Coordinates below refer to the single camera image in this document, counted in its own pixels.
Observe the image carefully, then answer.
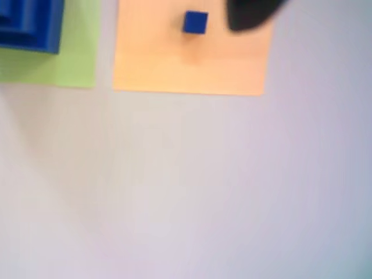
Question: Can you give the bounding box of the green paper square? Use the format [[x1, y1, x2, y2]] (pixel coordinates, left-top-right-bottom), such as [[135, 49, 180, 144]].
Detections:
[[0, 0, 102, 89]]

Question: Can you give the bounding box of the orange paper square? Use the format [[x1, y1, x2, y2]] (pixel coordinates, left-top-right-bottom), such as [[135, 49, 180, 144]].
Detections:
[[112, 0, 276, 96]]

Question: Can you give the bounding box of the tiny blue cube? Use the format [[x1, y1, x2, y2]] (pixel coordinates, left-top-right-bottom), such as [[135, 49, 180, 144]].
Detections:
[[182, 10, 209, 35]]

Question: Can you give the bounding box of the large blue cube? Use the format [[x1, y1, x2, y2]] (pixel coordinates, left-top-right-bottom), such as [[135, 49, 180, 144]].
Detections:
[[0, 0, 66, 56]]

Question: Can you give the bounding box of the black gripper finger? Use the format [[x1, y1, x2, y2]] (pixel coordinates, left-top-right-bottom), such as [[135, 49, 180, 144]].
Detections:
[[226, 0, 289, 33]]

